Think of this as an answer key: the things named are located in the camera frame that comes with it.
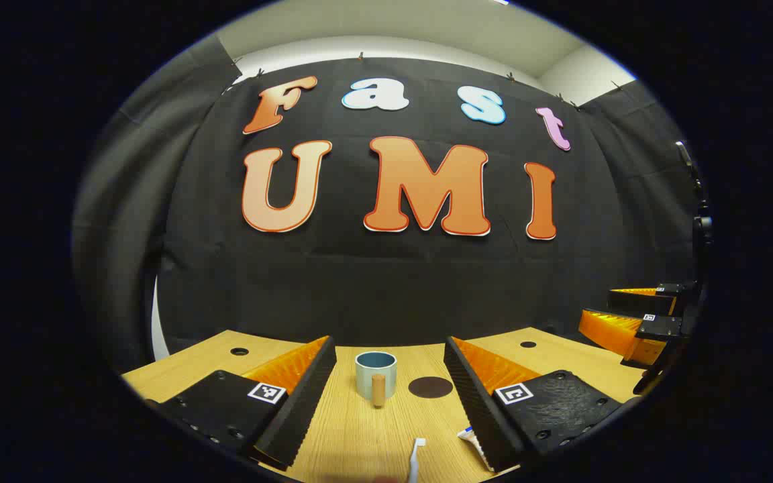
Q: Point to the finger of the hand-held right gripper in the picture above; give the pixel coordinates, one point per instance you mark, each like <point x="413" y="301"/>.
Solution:
<point x="628" y="335"/>
<point x="648" y="300"/>

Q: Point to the wooden desktop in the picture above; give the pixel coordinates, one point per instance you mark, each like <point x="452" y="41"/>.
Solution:
<point x="359" y="436"/>

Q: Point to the white toothbrush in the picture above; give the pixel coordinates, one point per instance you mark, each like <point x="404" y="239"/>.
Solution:
<point x="415" y="459"/>

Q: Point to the white toothpaste tube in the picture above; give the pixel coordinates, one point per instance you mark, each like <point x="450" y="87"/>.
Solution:
<point x="468" y="436"/>

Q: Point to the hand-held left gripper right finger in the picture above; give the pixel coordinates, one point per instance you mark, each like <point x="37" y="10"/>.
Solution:
<point x="474" y="402"/>

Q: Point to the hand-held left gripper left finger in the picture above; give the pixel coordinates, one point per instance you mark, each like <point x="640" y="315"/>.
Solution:
<point x="306" y="396"/>

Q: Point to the black backdrop cloth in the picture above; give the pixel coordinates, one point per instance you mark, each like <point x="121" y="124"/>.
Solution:
<point x="386" y="282"/>

